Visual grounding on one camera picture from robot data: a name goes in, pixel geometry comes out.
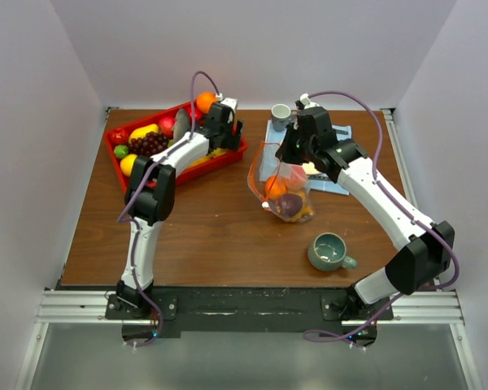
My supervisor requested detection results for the blue cream plate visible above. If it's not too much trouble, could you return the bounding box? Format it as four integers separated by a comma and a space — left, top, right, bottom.
302, 162, 321, 176

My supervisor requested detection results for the grey white cup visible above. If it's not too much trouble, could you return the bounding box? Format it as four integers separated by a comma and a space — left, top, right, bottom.
271, 104, 298, 132

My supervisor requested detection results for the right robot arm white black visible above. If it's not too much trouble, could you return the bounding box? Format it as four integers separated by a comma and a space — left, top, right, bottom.
276, 106, 455, 319

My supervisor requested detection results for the peach toy fruit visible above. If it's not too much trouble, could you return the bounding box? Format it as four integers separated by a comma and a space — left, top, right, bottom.
285, 166, 307, 191

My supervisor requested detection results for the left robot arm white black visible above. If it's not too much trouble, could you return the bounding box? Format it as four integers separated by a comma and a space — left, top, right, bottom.
115, 97, 242, 319

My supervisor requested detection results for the blue checked cloth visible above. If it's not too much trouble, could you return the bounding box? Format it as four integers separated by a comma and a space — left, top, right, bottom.
259, 120, 352, 195

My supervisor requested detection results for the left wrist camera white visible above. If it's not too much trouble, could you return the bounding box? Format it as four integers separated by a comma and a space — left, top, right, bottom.
216, 93, 238, 117

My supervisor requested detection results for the yellow banana toy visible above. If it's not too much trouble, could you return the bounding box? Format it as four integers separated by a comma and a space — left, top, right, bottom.
190, 148, 229, 168

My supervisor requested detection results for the clear zip top bag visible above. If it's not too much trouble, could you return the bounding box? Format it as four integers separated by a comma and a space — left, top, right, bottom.
247, 141, 315, 223

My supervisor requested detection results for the orange tangerine toy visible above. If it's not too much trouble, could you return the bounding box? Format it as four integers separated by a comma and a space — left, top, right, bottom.
265, 175, 288, 200

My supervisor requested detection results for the red plastic tray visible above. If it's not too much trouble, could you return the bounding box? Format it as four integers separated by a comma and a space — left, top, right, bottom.
104, 102, 248, 192

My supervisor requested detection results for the aluminium frame rail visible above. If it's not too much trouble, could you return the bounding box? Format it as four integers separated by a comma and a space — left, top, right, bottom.
36, 287, 464, 327

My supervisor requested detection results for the grey toy fish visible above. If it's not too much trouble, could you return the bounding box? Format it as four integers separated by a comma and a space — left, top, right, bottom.
172, 108, 190, 143

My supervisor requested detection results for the orange pretzel snack toy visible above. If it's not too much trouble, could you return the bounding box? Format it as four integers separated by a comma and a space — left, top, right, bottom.
287, 200, 314, 223

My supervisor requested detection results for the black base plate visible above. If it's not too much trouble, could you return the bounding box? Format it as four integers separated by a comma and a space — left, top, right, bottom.
105, 285, 394, 340

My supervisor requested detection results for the purple grapes bunch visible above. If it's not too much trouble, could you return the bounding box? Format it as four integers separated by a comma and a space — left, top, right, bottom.
129, 132, 172, 157

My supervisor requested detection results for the green ceramic mug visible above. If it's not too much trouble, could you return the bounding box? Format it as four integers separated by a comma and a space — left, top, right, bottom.
307, 232, 358, 272

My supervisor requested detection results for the orange fruit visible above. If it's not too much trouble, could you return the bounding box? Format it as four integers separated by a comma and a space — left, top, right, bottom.
195, 92, 217, 114

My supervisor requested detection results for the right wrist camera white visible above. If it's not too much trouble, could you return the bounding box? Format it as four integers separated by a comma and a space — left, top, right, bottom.
295, 93, 320, 111

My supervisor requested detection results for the dark red plum toy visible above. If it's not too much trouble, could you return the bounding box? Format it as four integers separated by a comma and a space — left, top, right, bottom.
276, 193, 303, 219

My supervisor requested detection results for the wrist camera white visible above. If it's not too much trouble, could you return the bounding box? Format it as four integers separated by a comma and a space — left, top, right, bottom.
216, 93, 238, 117
295, 93, 320, 111

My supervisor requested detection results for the red apple toy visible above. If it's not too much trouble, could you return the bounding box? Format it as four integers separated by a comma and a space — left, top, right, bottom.
185, 105, 205, 123

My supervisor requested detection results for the green lime toy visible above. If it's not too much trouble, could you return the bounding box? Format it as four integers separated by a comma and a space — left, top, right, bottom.
113, 145, 129, 160

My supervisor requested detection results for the yellow round fruit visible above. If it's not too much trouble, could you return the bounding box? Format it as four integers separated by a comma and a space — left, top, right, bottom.
120, 154, 137, 177

